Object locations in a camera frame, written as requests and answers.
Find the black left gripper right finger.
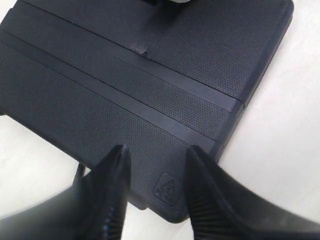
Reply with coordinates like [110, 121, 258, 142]
[186, 145, 320, 240]

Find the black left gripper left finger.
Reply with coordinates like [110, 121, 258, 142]
[0, 145, 131, 240]

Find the black plastic tool case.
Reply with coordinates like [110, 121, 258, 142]
[0, 0, 294, 223]

